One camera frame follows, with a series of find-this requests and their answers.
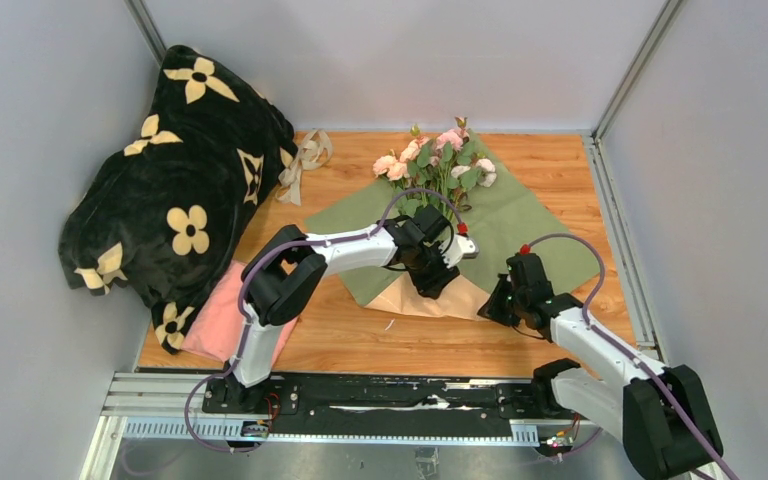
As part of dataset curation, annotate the green and tan wrapping paper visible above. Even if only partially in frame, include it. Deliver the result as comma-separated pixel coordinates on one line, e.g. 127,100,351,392
339,157,599,320

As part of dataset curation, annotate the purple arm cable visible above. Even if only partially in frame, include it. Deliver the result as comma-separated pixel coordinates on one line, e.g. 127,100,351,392
183,188,471,455
518,233,743,480

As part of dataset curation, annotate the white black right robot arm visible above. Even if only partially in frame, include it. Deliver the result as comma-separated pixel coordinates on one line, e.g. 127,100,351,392
478,250,724,479

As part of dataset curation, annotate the beige ribbon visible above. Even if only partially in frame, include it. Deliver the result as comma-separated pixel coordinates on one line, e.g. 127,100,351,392
275,129,334,206

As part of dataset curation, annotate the black blanket with cream flowers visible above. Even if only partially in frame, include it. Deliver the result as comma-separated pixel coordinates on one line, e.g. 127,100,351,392
58,45,298,354

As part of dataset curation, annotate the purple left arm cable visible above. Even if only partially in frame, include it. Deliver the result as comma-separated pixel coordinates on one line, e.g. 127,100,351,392
183,188,471,455

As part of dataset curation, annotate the pink folded cloth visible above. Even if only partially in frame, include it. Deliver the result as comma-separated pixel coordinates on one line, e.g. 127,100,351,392
181,260,299,366

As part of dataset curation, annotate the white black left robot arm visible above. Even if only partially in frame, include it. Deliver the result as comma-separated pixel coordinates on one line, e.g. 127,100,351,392
221,206,479,413

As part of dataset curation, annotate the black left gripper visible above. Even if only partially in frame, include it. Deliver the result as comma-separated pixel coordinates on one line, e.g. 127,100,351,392
408,242,460,300

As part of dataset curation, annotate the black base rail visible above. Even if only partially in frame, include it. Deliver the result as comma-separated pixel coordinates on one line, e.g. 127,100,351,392
105,369,703,446

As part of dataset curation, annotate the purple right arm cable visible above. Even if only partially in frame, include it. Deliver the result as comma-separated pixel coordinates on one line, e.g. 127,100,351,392
518,233,743,480

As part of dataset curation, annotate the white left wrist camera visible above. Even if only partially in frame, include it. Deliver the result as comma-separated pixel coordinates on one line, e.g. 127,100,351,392
441,234,480,268

